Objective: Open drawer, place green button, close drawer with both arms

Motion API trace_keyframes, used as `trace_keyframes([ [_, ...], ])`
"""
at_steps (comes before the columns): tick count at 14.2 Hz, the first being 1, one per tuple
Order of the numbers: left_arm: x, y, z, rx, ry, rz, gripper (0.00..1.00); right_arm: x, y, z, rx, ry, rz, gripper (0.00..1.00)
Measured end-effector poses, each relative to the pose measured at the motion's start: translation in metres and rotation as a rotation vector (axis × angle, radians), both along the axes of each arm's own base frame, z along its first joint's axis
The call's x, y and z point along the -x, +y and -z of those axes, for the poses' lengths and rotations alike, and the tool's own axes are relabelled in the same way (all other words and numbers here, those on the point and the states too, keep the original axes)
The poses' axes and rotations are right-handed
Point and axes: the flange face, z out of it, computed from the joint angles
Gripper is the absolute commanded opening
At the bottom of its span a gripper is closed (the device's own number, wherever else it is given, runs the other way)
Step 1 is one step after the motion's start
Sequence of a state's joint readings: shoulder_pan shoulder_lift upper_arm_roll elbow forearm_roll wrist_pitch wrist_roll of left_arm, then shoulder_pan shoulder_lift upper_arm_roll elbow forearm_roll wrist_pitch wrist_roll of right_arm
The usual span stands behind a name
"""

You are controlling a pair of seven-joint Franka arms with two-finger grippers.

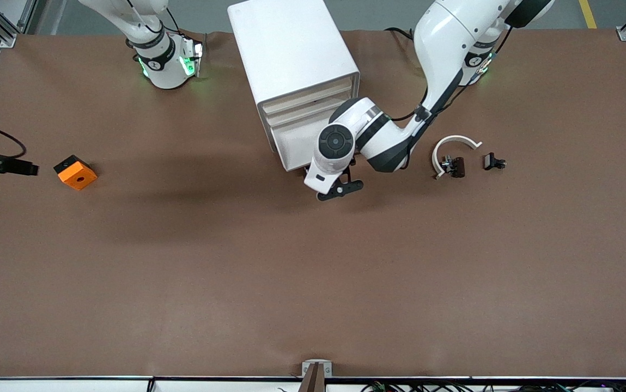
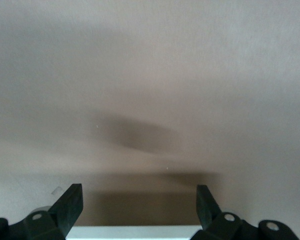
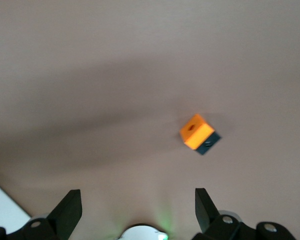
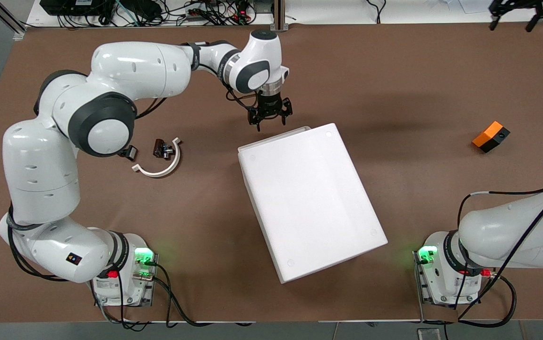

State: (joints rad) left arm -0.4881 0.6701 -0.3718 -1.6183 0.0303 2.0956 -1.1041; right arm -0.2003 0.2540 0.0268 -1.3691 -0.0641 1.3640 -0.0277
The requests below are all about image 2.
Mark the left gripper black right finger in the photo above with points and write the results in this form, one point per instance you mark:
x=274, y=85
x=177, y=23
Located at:
x=206, y=210

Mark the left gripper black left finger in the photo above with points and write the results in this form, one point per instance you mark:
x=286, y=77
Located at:
x=68, y=207

